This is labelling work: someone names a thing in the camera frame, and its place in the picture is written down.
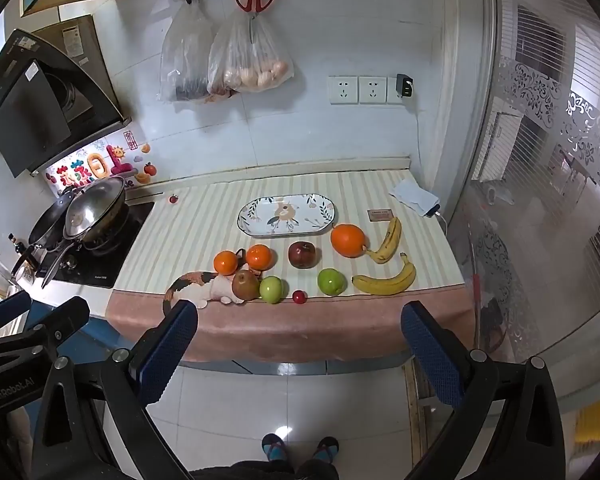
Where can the calico cat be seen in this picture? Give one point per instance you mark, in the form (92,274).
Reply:
(200,280)

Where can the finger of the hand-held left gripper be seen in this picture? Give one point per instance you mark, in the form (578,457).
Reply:
(7,308)
(66,314)

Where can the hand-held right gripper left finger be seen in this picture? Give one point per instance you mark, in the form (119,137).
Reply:
(169,342)

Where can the etched glass sliding door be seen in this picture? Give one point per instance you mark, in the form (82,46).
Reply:
(530,160)

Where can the yellow banana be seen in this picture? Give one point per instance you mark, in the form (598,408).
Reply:
(385,285)

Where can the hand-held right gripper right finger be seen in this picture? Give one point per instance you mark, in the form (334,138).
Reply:
(430,355)

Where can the red and green apple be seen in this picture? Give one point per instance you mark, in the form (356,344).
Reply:
(245,285)

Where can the dark sauce bottle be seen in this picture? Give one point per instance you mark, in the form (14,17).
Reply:
(14,244)

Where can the clear bag with dark contents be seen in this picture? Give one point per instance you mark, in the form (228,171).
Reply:
(187,60)

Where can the white door frame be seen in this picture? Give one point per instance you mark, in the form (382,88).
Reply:
(472,60)

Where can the floral oval plate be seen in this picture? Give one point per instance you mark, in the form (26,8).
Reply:
(285,216)

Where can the person's right slippered foot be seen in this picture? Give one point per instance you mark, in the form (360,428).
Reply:
(326,451)

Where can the large orange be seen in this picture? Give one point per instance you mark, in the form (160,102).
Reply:
(348,241)

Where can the black range hood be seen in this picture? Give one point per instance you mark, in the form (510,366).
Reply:
(25,105)

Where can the steel hood chimney cover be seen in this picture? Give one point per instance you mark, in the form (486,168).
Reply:
(77,45)

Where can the black frying pan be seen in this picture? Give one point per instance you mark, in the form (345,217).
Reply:
(47,222)

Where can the person's slippered foot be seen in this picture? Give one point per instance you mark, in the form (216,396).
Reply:
(275,449)
(326,451)

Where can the colourful wall stickers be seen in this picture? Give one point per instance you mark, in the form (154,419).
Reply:
(95,165)

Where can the spotted banana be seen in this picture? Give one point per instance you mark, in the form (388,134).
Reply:
(391,237)

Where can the steel wok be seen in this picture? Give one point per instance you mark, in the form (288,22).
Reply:
(92,205)

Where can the wooden door threshold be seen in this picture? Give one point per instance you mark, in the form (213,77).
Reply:
(414,400)

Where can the white cloth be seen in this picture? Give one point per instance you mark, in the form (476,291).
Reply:
(412,195)

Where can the striped tablecloth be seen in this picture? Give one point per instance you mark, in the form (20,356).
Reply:
(205,220)

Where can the clear bag with eggs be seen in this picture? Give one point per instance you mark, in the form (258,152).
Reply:
(250,60)

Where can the person's dark trousers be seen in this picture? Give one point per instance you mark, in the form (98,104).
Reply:
(265,471)

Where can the small orange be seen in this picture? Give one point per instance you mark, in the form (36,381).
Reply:
(225,262)
(258,256)

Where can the brown cloth label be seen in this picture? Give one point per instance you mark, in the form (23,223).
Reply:
(380,215)

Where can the black gas stove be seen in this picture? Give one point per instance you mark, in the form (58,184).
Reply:
(130,230)

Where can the white wall socket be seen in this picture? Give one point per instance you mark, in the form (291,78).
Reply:
(392,97)
(373,90)
(343,90)

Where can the person's left slippered foot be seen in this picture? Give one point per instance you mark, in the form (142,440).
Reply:
(275,449)

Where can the black charger plug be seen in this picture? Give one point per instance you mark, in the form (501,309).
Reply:
(405,85)

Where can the black phone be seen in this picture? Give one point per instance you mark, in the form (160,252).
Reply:
(433,211)

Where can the yellow crate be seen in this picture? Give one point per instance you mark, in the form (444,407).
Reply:
(592,420)

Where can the dark red apple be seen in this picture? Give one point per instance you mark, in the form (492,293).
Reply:
(301,254)

